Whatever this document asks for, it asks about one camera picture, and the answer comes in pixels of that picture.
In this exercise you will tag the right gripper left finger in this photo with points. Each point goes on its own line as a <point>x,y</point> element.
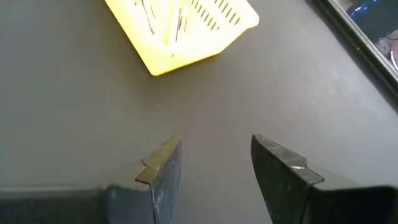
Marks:
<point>161,186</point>

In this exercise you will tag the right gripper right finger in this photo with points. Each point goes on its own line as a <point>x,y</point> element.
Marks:
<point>280,183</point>

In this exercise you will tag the yellow plastic basket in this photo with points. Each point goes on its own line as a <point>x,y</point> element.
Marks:
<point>186,34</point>

